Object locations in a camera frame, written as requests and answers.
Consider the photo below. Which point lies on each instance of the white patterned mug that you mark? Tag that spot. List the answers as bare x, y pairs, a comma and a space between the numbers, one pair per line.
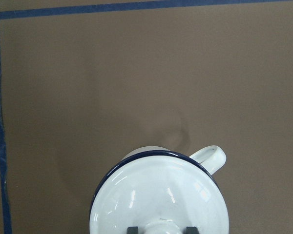
210, 158

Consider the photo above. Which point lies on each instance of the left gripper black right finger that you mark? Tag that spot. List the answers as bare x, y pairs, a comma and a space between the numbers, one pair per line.
192, 230

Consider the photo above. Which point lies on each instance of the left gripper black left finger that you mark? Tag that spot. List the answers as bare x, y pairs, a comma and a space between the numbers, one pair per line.
132, 230

